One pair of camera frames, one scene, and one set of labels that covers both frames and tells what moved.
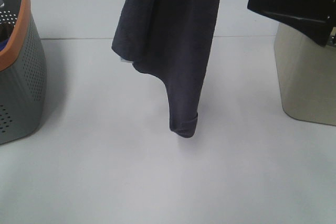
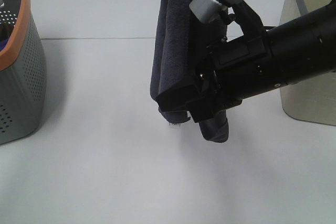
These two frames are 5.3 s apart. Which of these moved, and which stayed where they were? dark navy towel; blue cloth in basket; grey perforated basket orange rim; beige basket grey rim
Moved: dark navy towel
Stayed: grey perforated basket orange rim; blue cloth in basket; beige basket grey rim
